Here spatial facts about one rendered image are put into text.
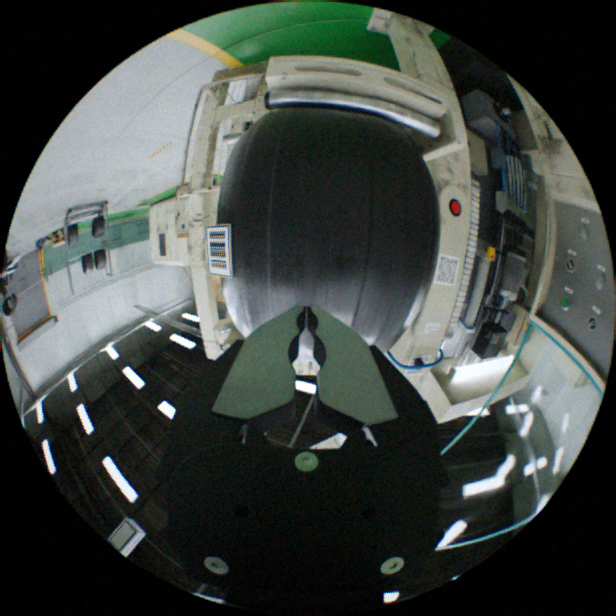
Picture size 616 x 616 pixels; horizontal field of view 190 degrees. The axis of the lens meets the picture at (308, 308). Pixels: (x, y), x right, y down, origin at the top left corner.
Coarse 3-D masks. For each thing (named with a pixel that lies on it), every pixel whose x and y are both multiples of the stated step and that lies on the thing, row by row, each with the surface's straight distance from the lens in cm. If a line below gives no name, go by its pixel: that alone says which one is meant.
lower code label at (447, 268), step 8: (440, 256) 51; (448, 256) 52; (440, 264) 51; (448, 264) 53; (456, 264) 55; (440, 272) 52; (448, 272) 53; (456, 272) 55; (440, 280) 52; (448, 280) 54
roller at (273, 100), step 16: (272, 96) 42; (288, 96) 41; (304, 96) 41; (320, 96) 41; (336, 96) 41; (352, 96) 42; (368, 112) 42; (384, 112) 43; (400, 112) 44; (416, 112) 47; (416, 128) 46; (432, 128) 47
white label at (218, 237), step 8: (224, 224) 22; (208, 232) 24; (216, 232) 23; (224, 232) 22; (208, 240) 24; (216, 240) 23; (224, 240) 22; (208, 248) 24; (216, 248) 23; (224, 248) 22; (208, 256) 25; (216, 256) 23; (224, 256) 22; (208, 264) 25; (216, 264) 24; (224, 264) 23; (216, 272) 24; (224, 272) 23; (232, 272) 22
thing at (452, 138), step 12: (444, 120) 49; (456, 120) 48; (420, 132) 57; (444, 132) 47; (456, 132) 45; (420, 144) 56; (432, 144) 51; (444, 144) 47; (456, 144) 45; (432, 156) 52
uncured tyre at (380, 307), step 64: (256, 128) 29; (320, 128) 26; (384, 128) 31; (256, 192) 21; (320, 192) 20; (384, 192) 22; (256, 256) 20; (320, 256) 20; (384, 256) 21; (256, 320) 25; (384, 320) 25
